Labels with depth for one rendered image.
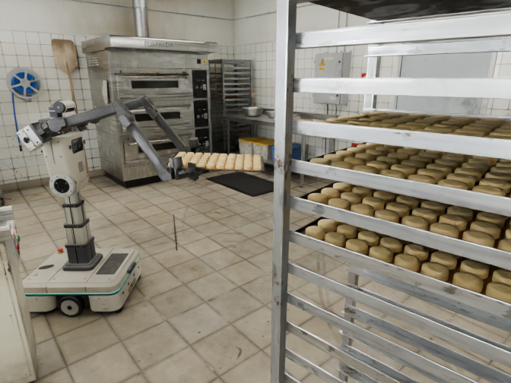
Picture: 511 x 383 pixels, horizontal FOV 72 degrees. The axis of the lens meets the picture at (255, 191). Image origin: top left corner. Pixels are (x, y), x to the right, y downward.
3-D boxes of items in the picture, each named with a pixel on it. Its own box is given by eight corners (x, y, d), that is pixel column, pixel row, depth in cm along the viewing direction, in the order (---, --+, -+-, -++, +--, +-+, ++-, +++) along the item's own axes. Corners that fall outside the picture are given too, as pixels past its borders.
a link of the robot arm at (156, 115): (147, 107, 247) (144, 111, 237) (153, 102, 245) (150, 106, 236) (185, 155, 263) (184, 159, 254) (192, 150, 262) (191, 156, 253)
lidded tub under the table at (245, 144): (236, 153, 630) (236, 138, 622) (257, 150, 658) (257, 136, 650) (249, 156, 602) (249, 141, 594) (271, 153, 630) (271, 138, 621)
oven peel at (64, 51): (78, 184, 525) (50, 38, 482) (77, 184, 528) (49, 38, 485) (99, 180, 543) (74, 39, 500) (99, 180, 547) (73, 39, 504)
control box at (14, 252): (10, 266, 160) (3, 238, 156) (11, 245, 179) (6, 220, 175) (19, 264, 162) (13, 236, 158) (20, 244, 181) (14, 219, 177)
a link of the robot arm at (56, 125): (128, 98, 197) (121, 96, 188) (136, 121, 200) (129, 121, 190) (57, 119, 202) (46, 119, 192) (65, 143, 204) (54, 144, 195)
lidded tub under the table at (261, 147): (251, 156, 600) (251, 141, 592) (271, 153, 629) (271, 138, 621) (266, 160, 573) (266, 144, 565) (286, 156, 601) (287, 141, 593)
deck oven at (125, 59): (128, 194, 482) (109, 34, 420) (99, 175, 569) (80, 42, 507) (221, 174, 578) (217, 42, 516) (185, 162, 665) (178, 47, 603)
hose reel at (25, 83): (52, 146, 518) (37, 67, 484) (54, 148, 506) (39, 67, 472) (18, 150, 493) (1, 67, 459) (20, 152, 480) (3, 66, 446)
